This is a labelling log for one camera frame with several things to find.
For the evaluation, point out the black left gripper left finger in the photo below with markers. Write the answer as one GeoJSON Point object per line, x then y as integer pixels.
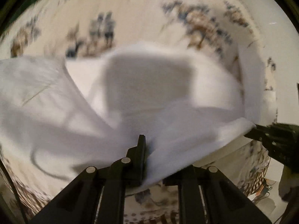
{"type": "Point", "coordinates": [127, 172]}

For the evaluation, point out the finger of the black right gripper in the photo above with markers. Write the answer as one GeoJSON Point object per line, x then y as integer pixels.
{"type": "Point", "coordinates": [260, 133]}

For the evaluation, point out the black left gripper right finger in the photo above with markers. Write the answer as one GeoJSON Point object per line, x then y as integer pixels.
{"type": "Point", "coordinates": [191, 210]}

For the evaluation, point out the white pants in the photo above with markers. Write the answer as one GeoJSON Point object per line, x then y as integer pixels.
{"type": "Point", "coordinates": [62, 115]}

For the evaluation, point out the floral cream bedspread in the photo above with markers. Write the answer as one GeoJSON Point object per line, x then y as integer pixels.
{"type": "Point", "coordinates": [223, 30]}

